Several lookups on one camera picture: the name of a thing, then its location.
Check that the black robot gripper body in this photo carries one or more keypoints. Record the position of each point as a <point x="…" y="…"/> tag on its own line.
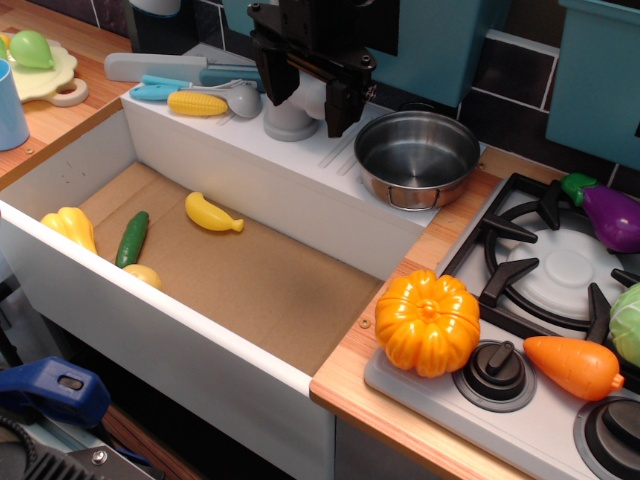
<point x="320" y="36"/>

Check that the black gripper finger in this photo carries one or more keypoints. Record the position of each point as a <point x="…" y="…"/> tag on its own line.
<point x="280" y="79"/>
<point x="344" y="105"/>

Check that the stainless steel pot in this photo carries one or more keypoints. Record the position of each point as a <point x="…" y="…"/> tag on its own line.
<point x="416" y="160"/>

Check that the white toy sink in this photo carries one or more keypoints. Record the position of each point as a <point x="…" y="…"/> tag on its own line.
<point x="244" y="319"/>

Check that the grey toy spoon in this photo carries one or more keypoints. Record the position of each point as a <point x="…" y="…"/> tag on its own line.
<point x="241" y="96"/>

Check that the grey toy faucet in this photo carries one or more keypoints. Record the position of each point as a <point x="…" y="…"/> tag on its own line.
<point x="298" y="117"/>

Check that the teal cabinet box centre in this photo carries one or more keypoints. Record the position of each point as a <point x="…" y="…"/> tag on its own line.
<point x="428" y="48"/>

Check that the teal cabinet box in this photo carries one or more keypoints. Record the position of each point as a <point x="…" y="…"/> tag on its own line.
<point x="428" y="48"/>
<point x="595" y="102"/>

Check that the yellow toy corn cob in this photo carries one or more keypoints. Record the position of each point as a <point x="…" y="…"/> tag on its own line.
<point x="196" y="104"/>

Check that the blue toy knife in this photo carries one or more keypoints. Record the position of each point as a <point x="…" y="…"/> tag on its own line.
<point x="155" y="88"/>

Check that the dark canister with white top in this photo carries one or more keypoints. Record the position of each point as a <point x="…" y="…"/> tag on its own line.
<point x="161" y="27"/>

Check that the yellow toy banana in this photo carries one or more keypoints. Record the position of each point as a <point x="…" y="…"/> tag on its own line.
<point x="209" y="216"/>

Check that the grey toy cleaver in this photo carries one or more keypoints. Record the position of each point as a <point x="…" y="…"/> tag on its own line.
<point x="198" y="70"/>

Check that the pale yellow cutting board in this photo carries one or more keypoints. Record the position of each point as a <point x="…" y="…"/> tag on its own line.
<point x="58" y="85"/>

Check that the green toy cucumber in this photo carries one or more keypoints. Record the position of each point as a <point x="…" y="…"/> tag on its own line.
<point x="132" y="240"/>

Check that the orange toy pumpkin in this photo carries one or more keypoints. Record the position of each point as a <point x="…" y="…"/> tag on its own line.
<point x="427" y="323"/>

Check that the yellow toy lemon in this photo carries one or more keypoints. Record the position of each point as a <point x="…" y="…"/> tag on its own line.
<point x="145" y="274"/>

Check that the grey toy stove top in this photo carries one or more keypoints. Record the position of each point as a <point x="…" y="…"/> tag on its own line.
<point x="537" y="439"/>

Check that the black burner grate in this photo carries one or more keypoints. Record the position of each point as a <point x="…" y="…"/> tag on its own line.
<point x="534" y="263"/>

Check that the teal cabinet box right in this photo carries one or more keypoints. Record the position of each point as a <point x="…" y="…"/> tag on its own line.
<point x="595" y="102"/>

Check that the green toy pear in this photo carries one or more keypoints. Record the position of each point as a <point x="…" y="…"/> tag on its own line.
<point x="30" y="49"/>

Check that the yellow toy squash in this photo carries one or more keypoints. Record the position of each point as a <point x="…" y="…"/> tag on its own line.
<point x="72" y="223"/>

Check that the light blue cup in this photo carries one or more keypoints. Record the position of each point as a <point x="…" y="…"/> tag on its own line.
<point x="14" y="130"/>

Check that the purple toy eggplant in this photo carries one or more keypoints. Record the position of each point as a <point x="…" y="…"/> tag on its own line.
<point x="614" y="216"/>

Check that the black stove knob left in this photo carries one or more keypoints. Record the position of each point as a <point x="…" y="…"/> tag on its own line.
<point x="497" y="378"/>

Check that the black stove knob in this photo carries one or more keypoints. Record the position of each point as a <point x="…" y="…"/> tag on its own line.
<point x="497" y="378"/>
<point x="606" y="435"/>

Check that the green toy cabbage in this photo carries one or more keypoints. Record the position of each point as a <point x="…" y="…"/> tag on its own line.
<point x="624" y="324"/>

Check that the orange toy carrot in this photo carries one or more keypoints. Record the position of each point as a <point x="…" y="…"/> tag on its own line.
<point x="585" y="369"/>

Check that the black stove knob right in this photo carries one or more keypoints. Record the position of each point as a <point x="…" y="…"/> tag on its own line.
<point x="606" y="435"/>

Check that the blue clamp handle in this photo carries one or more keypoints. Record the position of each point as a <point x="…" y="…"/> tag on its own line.
<point x="56" y="389"/>

